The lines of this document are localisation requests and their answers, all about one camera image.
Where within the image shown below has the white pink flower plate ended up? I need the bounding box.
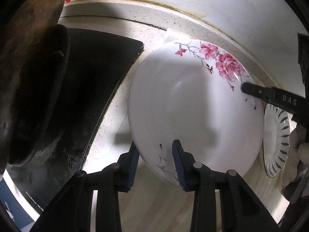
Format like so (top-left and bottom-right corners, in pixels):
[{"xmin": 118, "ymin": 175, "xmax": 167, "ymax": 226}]
[{"xmin": 128, "ymin": 40, "xmax": 264, "ymax": 186}]

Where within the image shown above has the gloved right hand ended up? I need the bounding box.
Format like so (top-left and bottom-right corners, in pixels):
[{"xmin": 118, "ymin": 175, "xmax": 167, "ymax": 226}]
[{"xmin": 281, "ymin": 124, "xmax": 308, "ymax": 193}]

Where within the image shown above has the white blue leaf plate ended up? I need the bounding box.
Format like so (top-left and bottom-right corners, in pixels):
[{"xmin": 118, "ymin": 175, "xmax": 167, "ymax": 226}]
[{"xmin": 260, "ymin": 104, "xmax": 290, "ymax": 178}]

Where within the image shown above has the black gas stove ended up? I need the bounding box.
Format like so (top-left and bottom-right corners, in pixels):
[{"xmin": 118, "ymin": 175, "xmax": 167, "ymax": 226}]
[{"xmin": 7, "ymin": 25, "xmax": 143, "ymax": 213}]

